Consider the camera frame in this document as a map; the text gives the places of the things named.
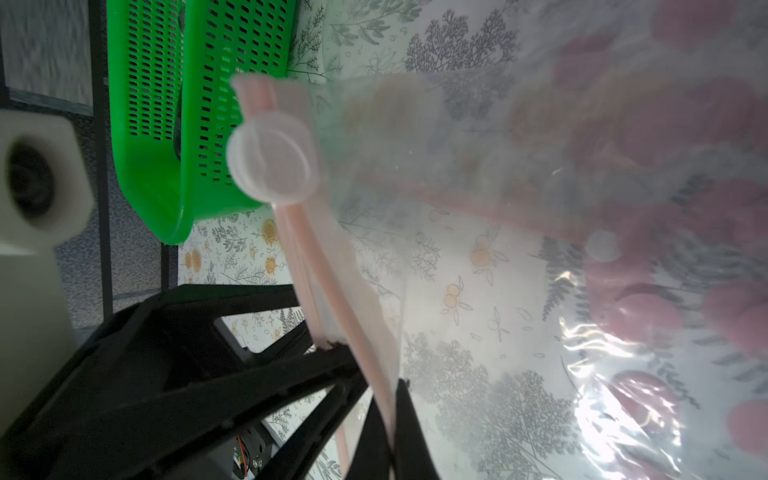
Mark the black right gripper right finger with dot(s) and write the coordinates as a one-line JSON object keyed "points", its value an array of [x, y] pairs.
{"points": [[411, 457]]}

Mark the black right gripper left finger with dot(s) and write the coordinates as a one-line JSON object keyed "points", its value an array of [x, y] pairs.
{"points": [[371, 460]]}

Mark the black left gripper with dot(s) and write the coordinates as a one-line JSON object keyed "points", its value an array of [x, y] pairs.
{"points": [[90, 408]]}

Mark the floral patterned table mat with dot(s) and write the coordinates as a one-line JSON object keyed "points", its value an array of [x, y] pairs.
{"points": [[480, 360]]}

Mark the green plastic basket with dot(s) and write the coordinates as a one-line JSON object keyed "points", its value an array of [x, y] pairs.
{"points": [[172, 107]]}

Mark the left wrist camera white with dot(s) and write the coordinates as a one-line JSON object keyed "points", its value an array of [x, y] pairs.
{"points": [[46, 200]]}

